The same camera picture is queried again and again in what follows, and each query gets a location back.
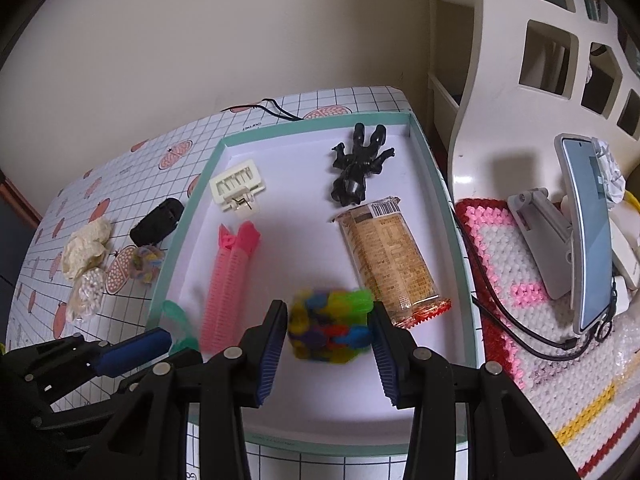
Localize fruit print grid tablecloth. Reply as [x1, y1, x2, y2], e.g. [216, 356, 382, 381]
[4, 84, 471, 480]

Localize cream plastic hair claw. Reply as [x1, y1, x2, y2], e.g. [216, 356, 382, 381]
[209, 159, 266, 219]

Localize colorful foam pieces bundle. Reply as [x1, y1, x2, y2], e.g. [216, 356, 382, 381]
[288, 289, 373, 364]

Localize pink honeycomb hair roller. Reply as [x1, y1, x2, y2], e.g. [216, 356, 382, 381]
[198, 221, 260, 354]

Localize black plastic skeleton hand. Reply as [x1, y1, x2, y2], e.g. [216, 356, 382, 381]
[330, 122, 395, 207]

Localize brown snack packet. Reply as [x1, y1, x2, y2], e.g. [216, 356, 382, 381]
[333, 196, 451, 330]

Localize pastel rainbow scrunchie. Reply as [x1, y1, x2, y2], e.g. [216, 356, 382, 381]
[129, 245, 165, 285]

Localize smartphone on stand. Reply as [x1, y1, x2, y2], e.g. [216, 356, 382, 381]
[554, 133, 615, 334]

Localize teal shallow cardboard box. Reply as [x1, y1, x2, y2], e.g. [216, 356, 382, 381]
[148, 112, 484, 456]

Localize grey phone stand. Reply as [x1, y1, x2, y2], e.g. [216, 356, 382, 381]
[506, 188, 572, 299]

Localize white bedside shelf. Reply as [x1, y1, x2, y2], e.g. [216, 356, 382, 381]
[430, 0, 639, 200]

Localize black charging cable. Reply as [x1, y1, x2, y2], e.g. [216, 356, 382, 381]
[449, 204, 618, 362]

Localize crumpled paper wrappers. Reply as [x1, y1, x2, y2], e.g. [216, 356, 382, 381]
[591, 138, 626, 209]

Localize cream lace cloth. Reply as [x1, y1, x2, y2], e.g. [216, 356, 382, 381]
[61, 217, 112, 281]

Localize black cable on table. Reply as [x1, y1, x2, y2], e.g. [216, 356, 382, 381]
[219, 96, 305, 124]

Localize black toy car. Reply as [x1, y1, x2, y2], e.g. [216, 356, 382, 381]
[129, 197, 184, 247]

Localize bag of cotton swabs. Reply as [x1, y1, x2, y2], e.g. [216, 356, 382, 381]
[65, 268, 106, 323]

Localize crocheted red pink mat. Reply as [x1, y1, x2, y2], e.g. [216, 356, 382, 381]
[454, 198, 639, 479]

